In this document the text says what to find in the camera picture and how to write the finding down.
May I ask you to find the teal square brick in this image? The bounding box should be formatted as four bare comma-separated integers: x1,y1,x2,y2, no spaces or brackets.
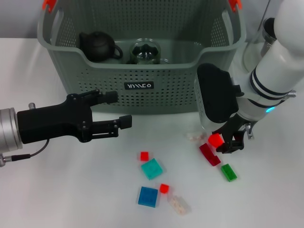
141,158,164,181

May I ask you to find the arm cable with connector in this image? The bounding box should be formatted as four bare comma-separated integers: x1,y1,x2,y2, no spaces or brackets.
0,140,50,168
244,89,297,141

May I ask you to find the dark clay teapot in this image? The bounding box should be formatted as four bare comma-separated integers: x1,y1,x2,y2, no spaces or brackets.
79,30,124,63

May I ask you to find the small white brick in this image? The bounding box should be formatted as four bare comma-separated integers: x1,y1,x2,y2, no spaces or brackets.
186,132,207,143

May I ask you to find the bright red brick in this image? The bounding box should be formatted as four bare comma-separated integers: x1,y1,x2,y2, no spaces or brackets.
208,133,224,148

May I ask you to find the blue four-stud brick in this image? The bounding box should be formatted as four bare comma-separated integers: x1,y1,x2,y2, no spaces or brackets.
137,186,159,209

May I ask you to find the glass pitcher with black handle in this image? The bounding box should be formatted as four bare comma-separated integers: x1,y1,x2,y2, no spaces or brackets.
243,18,277,73

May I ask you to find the grey-green perforated storage bin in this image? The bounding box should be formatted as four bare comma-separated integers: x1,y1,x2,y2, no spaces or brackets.
37,0,247,114

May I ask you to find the right arm cable with connector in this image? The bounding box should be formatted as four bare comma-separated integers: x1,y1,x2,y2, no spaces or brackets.
244,89,297,141

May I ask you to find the orange bin handle clip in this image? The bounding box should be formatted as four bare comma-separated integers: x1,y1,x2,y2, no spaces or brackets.
42,0,57,12
228,0,242,12

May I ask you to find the left arm cable with connector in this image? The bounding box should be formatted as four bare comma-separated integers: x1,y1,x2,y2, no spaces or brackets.
0,140,50,168

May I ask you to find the green rectangular brick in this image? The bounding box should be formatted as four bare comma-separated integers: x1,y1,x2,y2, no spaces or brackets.
220,163,238,182

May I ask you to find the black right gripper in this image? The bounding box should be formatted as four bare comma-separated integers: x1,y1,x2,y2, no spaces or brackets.
211,113,249,154

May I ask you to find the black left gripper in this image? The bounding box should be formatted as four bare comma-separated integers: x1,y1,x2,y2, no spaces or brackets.
17,89,133,144

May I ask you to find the dark red translucent brick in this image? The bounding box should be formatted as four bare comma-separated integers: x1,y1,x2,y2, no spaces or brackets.
199,143,221,167

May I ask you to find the long clear white brick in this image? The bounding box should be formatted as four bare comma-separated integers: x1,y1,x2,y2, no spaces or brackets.
167,195,192,216

